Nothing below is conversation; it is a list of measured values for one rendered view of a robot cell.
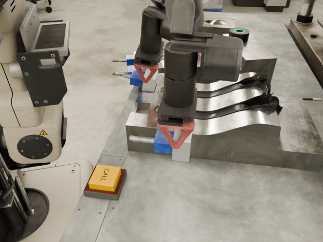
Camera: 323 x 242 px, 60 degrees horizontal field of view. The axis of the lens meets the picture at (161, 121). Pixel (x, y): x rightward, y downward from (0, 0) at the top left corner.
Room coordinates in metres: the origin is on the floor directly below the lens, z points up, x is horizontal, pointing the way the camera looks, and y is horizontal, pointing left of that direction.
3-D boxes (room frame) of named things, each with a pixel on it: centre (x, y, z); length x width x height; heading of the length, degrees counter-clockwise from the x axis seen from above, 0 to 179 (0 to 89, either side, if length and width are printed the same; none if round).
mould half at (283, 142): (0.65, -0.17, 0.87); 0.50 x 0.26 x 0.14; 81
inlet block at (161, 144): (0.44, 0.00, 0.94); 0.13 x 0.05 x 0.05; 81
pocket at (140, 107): (0.64, 0.06, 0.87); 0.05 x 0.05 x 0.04; 81
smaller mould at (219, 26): (1.45, -0.28, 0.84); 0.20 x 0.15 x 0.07; 81
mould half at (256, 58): (1.02, -0.15, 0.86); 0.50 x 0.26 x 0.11; 98
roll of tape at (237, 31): (1.10, -0.31, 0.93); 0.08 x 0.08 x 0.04
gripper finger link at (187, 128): (0.43, -0.03, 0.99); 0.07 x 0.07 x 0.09; 81
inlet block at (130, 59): (1.02, 0.13, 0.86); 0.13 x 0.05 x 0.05; 98
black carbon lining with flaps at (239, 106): (0.66, -0.16, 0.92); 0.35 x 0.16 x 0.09; 81
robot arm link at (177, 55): (0.44, -0.04, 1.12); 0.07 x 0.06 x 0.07; 78
